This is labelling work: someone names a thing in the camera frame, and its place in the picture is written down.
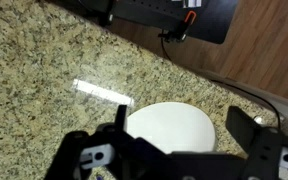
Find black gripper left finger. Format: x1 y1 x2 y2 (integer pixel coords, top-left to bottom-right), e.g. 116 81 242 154
114 104 129 133

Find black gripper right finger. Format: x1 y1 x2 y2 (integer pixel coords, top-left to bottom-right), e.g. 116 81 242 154
225 105 263 153

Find white oval sink basin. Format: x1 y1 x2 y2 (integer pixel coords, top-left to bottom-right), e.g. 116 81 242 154
126 101 217 155

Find orange and black clamp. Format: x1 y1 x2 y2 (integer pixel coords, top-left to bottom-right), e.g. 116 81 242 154
157 10 198 43

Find black robot cart platform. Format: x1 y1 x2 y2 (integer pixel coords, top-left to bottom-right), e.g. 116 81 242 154
97 0 239 45

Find thin black cable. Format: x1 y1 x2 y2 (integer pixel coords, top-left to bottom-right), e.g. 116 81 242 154
160 32 282 130

